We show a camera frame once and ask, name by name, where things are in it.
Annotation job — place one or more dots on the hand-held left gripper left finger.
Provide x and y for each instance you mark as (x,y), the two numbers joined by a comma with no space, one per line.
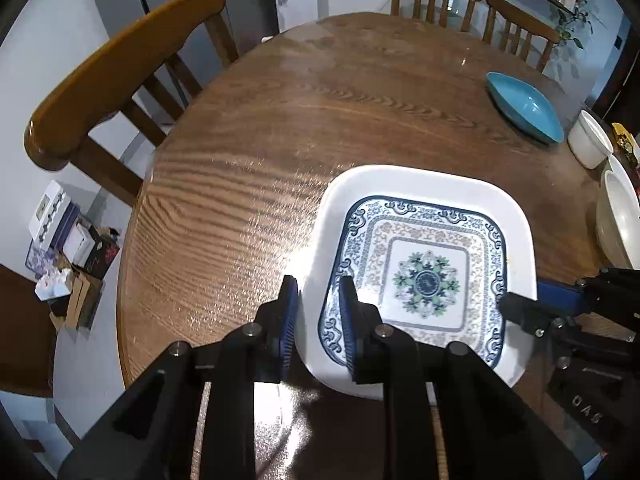
(287,310)

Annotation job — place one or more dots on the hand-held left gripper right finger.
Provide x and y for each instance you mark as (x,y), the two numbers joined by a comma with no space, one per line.
(347,320)

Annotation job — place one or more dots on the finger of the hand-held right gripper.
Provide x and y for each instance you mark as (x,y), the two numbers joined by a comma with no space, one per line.
(530,315)
(560,297)

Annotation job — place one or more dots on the large cream bowl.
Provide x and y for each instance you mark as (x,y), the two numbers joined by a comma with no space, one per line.
(612,225)

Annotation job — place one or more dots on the square patterned white plate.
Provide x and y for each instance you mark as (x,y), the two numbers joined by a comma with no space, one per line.
(430,240)

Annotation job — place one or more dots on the blue oval plate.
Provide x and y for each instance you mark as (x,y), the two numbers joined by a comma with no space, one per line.
(525,105)

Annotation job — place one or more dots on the small white ramekin bowl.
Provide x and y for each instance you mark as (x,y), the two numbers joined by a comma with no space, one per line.
(590,142)

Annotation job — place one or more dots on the yellow snack packet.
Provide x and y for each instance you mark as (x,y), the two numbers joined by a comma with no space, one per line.
(625,140)

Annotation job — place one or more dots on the dark cardboard box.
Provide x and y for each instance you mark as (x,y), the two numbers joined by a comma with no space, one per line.
(97,255)

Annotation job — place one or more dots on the dark wooden door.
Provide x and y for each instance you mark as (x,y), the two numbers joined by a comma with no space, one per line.
(617,80)

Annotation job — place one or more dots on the white plastic packet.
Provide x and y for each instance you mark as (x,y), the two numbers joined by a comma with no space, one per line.
(52,285)

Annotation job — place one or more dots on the brown wooden cabinet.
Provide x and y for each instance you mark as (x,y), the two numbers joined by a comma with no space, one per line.
(25,330)

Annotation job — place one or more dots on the green hanging plant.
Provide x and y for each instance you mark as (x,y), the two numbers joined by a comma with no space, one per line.
(575,15)

